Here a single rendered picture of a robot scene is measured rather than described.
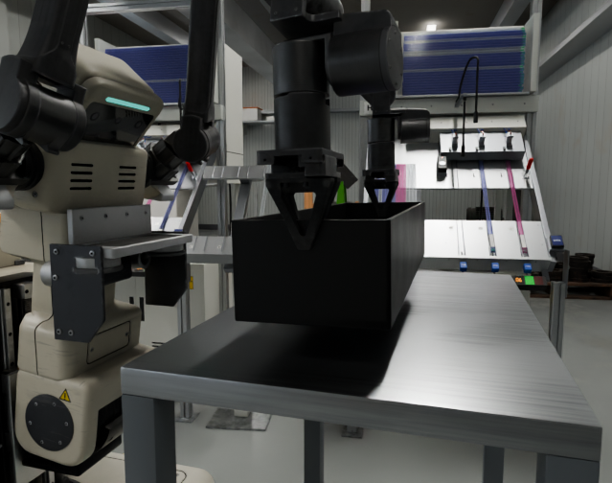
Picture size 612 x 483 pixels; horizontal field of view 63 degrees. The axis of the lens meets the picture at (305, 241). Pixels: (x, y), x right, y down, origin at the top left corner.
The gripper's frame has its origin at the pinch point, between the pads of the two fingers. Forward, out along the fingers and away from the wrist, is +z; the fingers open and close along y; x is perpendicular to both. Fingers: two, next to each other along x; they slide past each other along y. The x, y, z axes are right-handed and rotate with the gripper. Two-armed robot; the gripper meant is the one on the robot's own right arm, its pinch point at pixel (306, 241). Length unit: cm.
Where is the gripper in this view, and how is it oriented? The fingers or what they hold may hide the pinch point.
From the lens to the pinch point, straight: 51.7
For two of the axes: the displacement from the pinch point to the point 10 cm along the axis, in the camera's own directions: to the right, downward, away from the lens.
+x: -9.6, 0.0, 2.9
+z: 0.3, 9.9, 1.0
